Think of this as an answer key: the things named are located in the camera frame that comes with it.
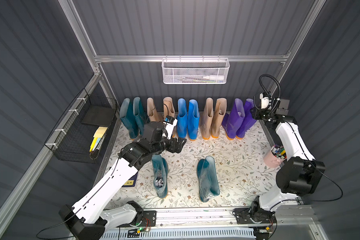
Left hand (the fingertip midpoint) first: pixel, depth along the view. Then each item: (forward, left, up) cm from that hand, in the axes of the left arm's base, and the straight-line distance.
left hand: (181, 139), depth 67 cm
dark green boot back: (+21, +24, -5) cm, 32 cm away
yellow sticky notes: (+4, +41, -3) cm, 41 cm away
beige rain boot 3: (+20, -15, -8) cm, 26 cm away
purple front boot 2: (+20, -39, -9) cm, 45 cm away
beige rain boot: (+21, +17, -4) cm, 27 cm away
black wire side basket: (+2, +52, -2) cm, 52 cm away
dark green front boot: (-9, +10, -12) cm, 18 cm away
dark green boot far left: (+23, +29, -5) cm, 37 cm away
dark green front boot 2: (-14, -12, -10) cm, 21 cm away
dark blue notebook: (-9, +29, -30) cm, 42 cm away
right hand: (+23, -44, -3) cm, 50 cm away
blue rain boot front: (+18, -1, -5) cm, 19 cm away
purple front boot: (+24, -32, -15) cm, 43 cm away
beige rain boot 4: (+31, -26, -11) cm, 42 cm away
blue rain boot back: (+18, -7, -5) cm, 20 cm away
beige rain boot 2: (+26, +7, -6) cm, 28 cm away
